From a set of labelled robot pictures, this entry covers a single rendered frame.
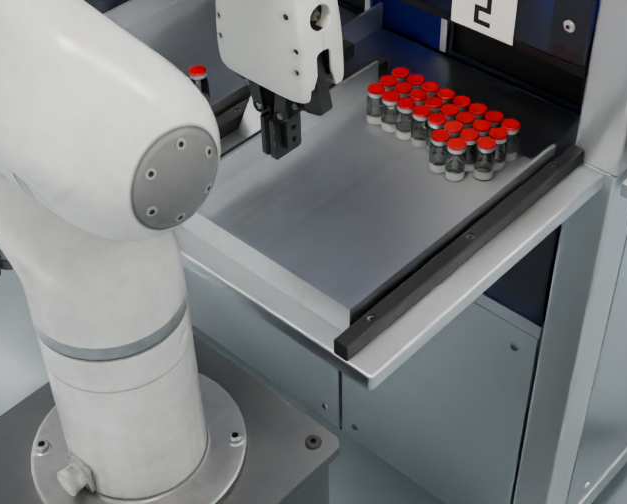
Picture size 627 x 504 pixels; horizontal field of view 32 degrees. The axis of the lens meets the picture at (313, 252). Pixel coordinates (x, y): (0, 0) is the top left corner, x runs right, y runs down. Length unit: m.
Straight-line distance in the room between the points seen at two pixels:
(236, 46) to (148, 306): 0.22
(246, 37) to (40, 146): 0.26
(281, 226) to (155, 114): 0.52
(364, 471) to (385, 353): 1.02
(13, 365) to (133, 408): 1.44
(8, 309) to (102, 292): 1.64
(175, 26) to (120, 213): 0.86
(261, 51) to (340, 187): 0.39
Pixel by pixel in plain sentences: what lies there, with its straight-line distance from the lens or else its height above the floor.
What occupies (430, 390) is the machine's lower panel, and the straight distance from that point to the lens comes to 1.71.
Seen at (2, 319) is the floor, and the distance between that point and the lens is 2.40.
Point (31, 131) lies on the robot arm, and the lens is 0.64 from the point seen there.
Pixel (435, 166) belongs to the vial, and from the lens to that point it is 1.23.
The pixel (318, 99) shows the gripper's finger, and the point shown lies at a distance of 0.86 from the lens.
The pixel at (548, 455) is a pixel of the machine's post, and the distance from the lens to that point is 1.63.
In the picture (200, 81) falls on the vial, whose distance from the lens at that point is 1.33.
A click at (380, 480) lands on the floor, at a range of 2.03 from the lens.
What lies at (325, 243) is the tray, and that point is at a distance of 1.15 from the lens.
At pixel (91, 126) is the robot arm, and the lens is 0.65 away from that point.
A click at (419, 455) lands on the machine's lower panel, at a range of 1.85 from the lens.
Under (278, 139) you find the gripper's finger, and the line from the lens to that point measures 0.91.
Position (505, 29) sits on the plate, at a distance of 1.25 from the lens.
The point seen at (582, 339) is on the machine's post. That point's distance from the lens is 1.44.
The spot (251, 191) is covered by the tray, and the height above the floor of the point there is 0.88.
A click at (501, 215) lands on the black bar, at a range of 1.16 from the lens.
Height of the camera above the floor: 1.65
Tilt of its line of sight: 42 degrees down
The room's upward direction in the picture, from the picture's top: 2 degrees counter-clockwise
